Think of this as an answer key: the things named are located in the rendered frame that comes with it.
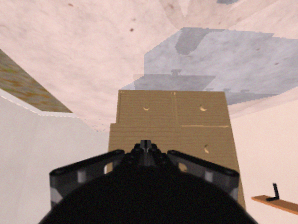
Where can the brown wooden chest of drawers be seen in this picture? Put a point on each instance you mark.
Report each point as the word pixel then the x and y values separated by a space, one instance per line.
pixel 194 128

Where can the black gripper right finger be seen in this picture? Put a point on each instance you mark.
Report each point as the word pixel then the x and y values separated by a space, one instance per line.
pixel 223 177

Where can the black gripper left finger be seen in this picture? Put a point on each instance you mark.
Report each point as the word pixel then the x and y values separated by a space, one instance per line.
pixel 65 179

